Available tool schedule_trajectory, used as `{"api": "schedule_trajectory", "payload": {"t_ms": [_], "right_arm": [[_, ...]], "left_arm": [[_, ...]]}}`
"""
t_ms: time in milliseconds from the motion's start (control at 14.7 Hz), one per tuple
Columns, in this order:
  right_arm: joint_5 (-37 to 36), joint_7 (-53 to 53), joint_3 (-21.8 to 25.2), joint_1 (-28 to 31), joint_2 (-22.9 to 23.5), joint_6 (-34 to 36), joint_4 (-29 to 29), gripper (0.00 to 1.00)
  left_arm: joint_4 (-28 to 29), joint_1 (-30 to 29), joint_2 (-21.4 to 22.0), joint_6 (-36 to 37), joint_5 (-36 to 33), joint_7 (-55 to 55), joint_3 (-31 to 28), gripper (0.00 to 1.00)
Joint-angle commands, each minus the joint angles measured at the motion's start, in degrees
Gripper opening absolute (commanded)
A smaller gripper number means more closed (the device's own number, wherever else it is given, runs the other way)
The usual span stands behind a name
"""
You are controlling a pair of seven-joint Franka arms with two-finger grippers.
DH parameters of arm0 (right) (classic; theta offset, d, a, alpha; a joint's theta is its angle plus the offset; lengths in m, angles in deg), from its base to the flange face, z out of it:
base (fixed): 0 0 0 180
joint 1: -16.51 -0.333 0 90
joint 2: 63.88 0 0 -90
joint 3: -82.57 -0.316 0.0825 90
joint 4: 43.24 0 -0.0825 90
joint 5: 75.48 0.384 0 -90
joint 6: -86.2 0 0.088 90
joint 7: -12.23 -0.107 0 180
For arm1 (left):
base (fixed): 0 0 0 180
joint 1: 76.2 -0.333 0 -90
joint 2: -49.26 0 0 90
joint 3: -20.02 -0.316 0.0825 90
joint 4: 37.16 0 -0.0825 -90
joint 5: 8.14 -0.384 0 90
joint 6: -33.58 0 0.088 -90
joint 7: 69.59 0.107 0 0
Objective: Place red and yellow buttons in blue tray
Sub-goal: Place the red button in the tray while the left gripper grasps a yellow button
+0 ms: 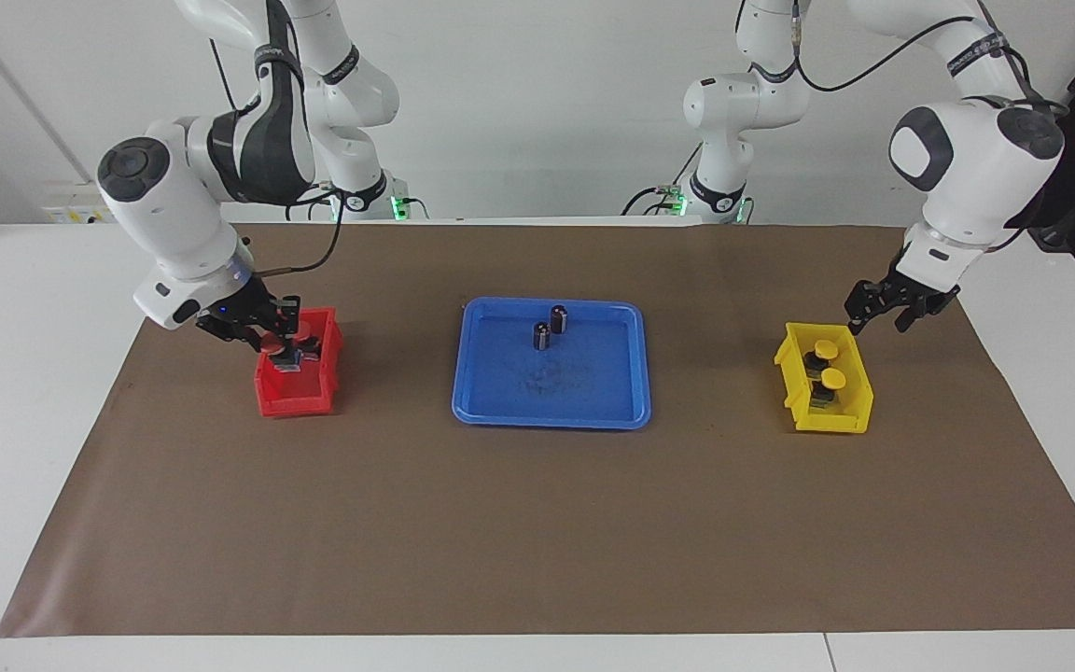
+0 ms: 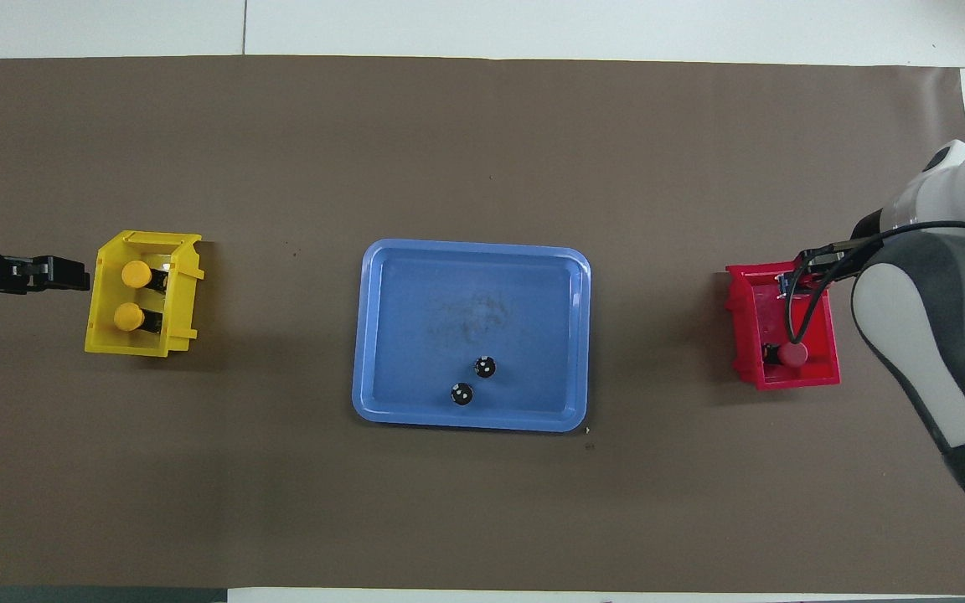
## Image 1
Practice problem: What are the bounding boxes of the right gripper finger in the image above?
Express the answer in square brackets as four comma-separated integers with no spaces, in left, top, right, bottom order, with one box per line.
[241,327,300,370]
[269,295,305,356]

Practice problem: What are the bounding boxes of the blue plastic tray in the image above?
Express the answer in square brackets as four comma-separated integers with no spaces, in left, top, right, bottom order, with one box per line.
[451,297,652,430]

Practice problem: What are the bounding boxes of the red plastic bin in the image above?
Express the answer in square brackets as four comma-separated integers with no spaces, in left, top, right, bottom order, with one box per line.
[254,308,344,417]

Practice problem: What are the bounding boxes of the yellow plastic bin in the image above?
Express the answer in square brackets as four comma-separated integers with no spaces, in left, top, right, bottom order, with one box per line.
[774,322,874,435]

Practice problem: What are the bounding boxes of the brown table mat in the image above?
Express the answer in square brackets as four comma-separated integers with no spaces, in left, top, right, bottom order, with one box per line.
[0,222,1075,638]

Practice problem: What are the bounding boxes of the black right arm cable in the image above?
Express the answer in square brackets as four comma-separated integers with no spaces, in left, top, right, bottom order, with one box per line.
[209,35,347,276]

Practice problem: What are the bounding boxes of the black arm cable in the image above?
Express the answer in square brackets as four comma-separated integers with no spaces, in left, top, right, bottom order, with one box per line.
[791,0,1066,118]
[209,35,347,276]

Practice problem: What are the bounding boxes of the white wall socket box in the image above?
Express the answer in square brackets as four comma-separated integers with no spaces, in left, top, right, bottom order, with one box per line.
[41,182,119,225]

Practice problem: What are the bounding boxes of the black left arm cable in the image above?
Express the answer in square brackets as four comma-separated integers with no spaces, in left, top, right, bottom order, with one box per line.
[791,0,1066,118]

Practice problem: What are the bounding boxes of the black left base cable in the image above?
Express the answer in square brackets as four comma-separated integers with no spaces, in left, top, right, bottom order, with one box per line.
[620,145,702,217]

